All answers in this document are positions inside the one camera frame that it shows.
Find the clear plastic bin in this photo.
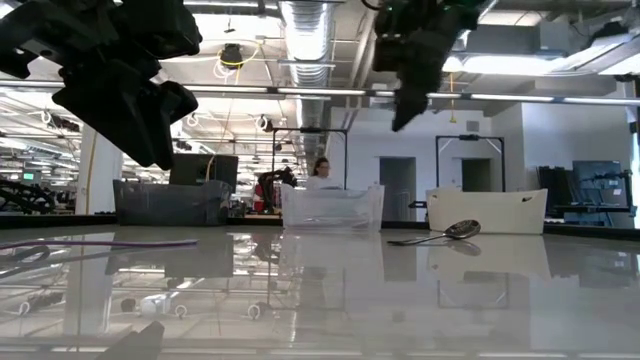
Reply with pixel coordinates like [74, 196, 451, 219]
[280, 183, 386, 233]

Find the black plastic bin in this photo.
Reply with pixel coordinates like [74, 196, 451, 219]
[112, 178, 234, 227]

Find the silver spoon lilac handle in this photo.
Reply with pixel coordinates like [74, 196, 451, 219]
[0, 238, 200, 252]

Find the long ceiling light strip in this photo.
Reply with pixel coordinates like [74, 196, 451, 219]
[182, 84, 369, 97]

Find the black metal spoon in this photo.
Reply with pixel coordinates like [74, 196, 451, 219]
[386, 218, 482, 247]

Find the white plastic bin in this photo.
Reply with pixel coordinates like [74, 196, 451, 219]
[425, 186, 549, 236]

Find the silver ventilation duct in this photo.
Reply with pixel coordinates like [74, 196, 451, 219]
[278, 0, 335, 156]

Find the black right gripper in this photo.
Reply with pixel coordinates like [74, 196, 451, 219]
[372, 0, 481, 133]

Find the person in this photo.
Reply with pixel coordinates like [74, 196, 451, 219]
[304, 156, 347, 192]

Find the black metal stand frame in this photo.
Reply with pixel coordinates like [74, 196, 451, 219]
[434, 133, 507, 194]

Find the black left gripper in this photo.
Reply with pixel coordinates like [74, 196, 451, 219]
[0, 0, 204, 170]

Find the black round hanging device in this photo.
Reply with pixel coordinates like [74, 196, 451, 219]
[218, 42, 245, 70]

